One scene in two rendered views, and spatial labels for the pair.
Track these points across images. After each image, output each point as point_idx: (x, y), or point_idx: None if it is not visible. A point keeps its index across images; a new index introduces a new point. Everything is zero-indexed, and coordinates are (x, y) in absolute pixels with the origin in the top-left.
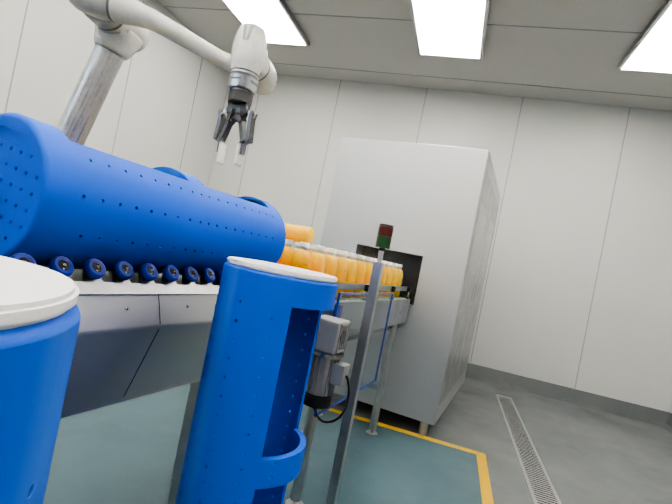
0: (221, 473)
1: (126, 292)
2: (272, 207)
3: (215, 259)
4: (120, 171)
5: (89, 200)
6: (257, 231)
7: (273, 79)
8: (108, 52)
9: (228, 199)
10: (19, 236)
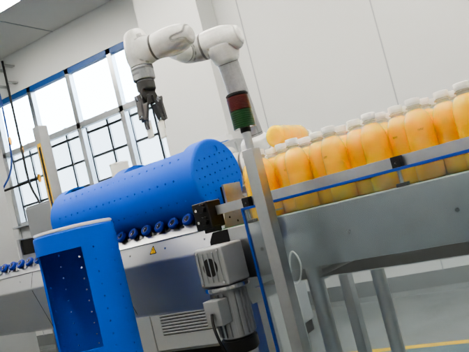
0: None
1: None
2: (192, 147)
3: (139, 218)
4: (73, 198)
5: (61, 219)
6: (155, 184)
7: (161, 42)
8: (219, 68)
9: (135, 172)
10: None
